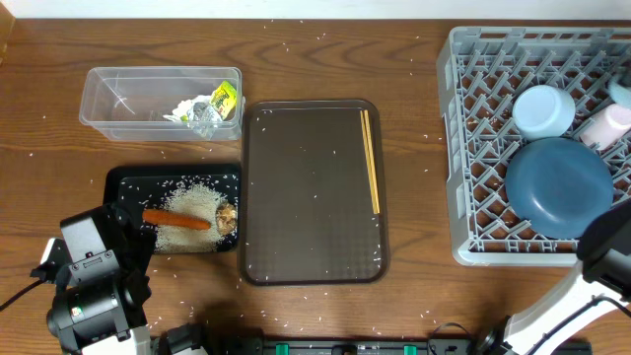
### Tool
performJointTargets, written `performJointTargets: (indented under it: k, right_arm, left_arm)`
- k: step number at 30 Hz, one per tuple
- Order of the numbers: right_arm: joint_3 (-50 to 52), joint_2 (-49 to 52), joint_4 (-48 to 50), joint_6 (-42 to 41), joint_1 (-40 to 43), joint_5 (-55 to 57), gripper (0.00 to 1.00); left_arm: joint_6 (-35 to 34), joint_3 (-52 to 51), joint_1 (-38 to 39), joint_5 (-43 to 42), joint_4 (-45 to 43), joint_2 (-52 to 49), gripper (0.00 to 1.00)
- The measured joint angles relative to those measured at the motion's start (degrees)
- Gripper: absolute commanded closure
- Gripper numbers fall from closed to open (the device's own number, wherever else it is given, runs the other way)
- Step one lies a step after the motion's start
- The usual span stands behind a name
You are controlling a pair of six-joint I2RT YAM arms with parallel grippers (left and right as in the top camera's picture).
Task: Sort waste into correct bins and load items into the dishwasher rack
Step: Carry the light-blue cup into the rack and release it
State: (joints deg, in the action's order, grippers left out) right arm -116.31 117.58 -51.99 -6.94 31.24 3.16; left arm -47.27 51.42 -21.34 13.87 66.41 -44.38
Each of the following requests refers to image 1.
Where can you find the clear plastic bin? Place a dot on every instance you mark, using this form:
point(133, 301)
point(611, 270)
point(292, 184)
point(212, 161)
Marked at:
point(128, 103)

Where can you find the white napkin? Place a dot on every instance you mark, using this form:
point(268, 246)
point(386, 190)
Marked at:
point(197, 114)

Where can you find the wooden chopstick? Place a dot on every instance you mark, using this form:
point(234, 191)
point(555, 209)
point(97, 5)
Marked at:
point(362, 124)
point(369, 150)

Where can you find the light blue cup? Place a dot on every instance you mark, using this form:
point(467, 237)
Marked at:
point(618, 89)

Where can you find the grey dishwasher rack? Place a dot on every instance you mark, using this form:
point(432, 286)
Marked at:
point(481, 71)

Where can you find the black waste tray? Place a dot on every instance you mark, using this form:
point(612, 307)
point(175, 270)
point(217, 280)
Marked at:
point(137, 188)

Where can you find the pale pink cup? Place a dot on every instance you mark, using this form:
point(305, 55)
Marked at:
point(609, 125)

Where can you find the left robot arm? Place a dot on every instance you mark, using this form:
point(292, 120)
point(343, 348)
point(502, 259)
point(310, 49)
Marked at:
point(98, 267)

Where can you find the orange carrot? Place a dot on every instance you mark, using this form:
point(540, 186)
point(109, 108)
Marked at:
point(167, 218)

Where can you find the dark blue plate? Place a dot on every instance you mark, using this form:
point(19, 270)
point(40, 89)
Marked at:
point(560, 186)

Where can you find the brown food scrap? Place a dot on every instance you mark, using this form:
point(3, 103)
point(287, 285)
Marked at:
point(226, 218)

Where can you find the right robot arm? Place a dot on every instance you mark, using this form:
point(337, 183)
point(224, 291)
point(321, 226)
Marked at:
point(598, 283)

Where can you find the white rice pile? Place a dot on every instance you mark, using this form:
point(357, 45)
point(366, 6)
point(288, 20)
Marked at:
point(199, 201)

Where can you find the light blue rice bowl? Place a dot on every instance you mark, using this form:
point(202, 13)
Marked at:
point(543, 112)

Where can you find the green foil snack wrapper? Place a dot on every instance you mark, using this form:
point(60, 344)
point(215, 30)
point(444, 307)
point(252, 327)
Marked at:
point(224, 99)

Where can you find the brown serving tray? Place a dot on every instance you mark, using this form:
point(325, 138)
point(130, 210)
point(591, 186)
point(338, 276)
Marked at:
point(306, 215)

